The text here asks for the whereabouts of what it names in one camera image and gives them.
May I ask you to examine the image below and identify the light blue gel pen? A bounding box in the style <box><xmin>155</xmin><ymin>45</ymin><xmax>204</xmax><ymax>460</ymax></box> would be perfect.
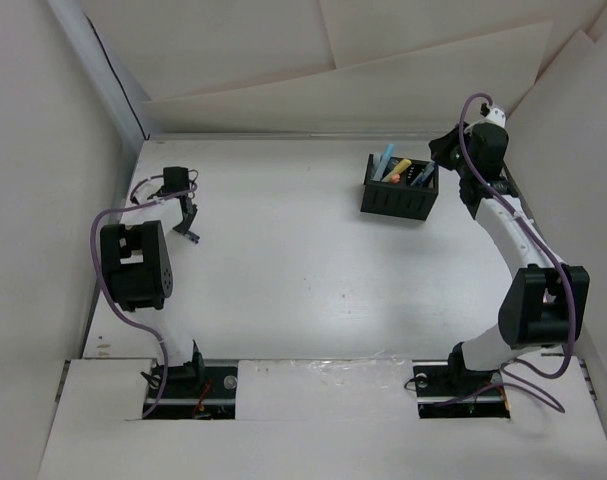
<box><xmin>421</xmin><ymin>162</ymin><xmax>438</xmax><ymax>187</ymax></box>

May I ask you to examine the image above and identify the yellow cap highlighter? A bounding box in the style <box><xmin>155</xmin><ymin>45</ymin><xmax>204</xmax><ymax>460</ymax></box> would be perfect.
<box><xmin>390</xmin><ymin>158</ymin><xmax>412</xmax><ymax>176</ymax></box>

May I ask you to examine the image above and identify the blue cap highlighter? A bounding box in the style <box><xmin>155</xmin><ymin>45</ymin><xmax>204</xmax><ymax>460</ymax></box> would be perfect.
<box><xmin>372</xmin><ymin>144</ymin><xmax>398</xmax><ymax>182</ymax></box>

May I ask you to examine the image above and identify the black slotted organizer container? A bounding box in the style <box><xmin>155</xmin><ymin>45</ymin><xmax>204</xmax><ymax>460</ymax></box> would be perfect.
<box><xmin>360</xmin><ymin>154</ymin><xmax>439</xmax><ymax>221</ymax></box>

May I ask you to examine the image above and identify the green cap highlighter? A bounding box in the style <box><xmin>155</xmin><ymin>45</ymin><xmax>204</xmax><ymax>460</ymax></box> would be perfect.
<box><xmin>372</xmin><ymin>154</ymin><xmax>382</xmax><ymax>175</ymax></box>

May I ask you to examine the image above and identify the purple gel pen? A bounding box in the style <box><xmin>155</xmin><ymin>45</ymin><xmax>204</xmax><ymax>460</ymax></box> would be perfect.
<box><xmin>185</xmin><ymin>232</ymin><xmax>200</xmax><ymax>244</ymax></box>

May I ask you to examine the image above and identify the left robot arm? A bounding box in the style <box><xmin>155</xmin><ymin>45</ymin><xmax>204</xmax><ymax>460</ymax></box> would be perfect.
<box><xmin>89</xmin><ymin>166</ymin><xmax>206</xmax><ymax>397</ymax></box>

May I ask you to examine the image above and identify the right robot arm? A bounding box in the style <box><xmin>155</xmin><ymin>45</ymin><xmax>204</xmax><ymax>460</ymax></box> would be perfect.
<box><xmin>429</xmin><ymin>122</ymin><xmax>590</xmax><ymax>394</ymax></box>

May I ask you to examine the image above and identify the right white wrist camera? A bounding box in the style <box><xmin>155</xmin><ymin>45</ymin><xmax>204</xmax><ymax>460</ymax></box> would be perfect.
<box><xmin>480</xmin><ymin>103</ymin><xmax>507</xmax><ymax>128</ymax></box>

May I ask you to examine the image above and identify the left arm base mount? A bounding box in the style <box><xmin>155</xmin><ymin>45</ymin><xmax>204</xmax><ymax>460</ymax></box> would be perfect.
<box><xmin>141</xmin><ymin>344</ymin><xmax>238</xmax><ymax>420</ymax></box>

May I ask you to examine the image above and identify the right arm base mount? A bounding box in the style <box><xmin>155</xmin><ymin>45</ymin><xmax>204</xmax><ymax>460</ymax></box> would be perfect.
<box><xmin>404</xmin><ymin>344</ymin><xmax>510</xmax><ymax>419</ymax></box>

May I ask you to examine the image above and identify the aluminium rail right side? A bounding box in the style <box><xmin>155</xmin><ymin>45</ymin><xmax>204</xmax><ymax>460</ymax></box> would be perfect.
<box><xmin>480</xmin><ymin>139</ymin><xmax>599</xmax><ymax>401</ymax></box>

